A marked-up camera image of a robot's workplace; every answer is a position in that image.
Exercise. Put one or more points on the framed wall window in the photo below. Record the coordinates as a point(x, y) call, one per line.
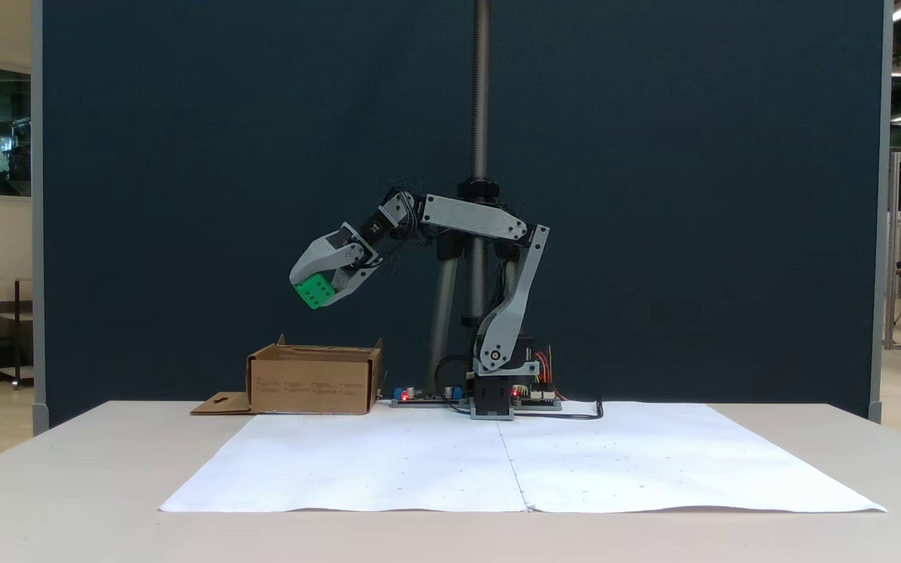
point(8, 133)

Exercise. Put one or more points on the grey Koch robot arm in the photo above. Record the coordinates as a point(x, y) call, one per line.
point(509, 305)

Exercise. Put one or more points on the blue circuit board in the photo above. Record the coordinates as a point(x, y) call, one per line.
point(423, 396)

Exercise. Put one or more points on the dark blue partition panel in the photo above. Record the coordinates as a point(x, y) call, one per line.
point(184, 156)

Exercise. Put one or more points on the white paper sheet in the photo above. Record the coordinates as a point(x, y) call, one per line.
point(669, 461)
point(357, 461)

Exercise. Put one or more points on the green dice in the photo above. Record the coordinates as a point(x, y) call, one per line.
point(315, 292)

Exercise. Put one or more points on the metal camera tripod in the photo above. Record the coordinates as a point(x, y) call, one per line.
point(481, 78)

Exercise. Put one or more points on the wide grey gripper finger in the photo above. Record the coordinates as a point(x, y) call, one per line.
point(321, 254)

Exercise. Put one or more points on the dark shelf cart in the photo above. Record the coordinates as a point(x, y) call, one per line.
point(12, 328)

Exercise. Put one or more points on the slim grey gripper finger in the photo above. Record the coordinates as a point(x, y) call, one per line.
point(357, 281)

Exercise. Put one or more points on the brown cardboard box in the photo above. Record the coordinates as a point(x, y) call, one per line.
point(310, 383)

